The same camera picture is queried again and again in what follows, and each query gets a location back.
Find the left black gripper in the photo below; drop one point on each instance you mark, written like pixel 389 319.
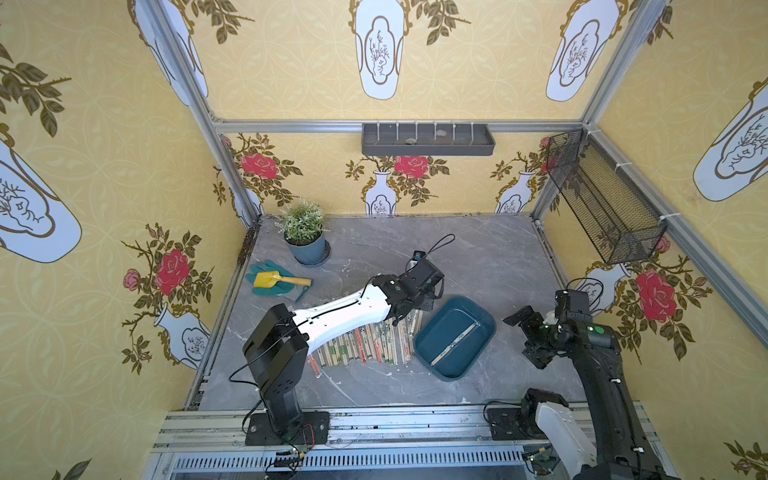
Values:
pixel 402 307

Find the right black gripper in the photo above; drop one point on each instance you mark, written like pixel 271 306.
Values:
pixel 534 337

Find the plain chopsticks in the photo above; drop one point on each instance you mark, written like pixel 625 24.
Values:
pixel 414 326

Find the green tip chopsticks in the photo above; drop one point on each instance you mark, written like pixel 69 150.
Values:
pixel 385 335

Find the green label chopsticks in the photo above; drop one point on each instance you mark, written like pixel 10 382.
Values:
pixel 369 345

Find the teal plastic storage box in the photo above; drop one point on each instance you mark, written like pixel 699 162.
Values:
pixel 447 323

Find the bamboo print chopsticks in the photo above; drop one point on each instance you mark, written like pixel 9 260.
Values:
pixel 453 344

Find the red striped chopsticks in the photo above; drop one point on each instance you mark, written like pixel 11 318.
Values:
pixel 360 346

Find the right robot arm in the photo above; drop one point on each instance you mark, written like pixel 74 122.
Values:
pixel 620 449

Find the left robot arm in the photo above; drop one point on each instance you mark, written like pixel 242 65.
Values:
pixel 277 349

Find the potted green plant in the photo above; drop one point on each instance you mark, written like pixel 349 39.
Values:
pixel 302 227

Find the yellow hand trowel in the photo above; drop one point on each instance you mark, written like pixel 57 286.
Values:
pixel 269 279

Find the green garden glove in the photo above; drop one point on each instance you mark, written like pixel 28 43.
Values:
pixel 292 292

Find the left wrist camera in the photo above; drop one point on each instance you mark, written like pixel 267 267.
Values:
pixel 423 273

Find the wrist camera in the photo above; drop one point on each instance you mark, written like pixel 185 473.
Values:
pixel 423 273
pixel 572 306

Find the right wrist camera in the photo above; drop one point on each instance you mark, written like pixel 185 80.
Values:
pixel 572 306

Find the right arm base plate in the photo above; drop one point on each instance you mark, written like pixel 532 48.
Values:
pixel 506 422

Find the black wire mesh basket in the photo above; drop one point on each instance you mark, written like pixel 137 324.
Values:
pixel 617 217

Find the aluminium front rail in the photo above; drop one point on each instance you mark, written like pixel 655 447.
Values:
pixel 379 437

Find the grey wall shelf tray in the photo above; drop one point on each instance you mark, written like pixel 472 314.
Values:
pixel 422 138

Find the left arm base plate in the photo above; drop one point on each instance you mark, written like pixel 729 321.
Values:
pixel 312 429

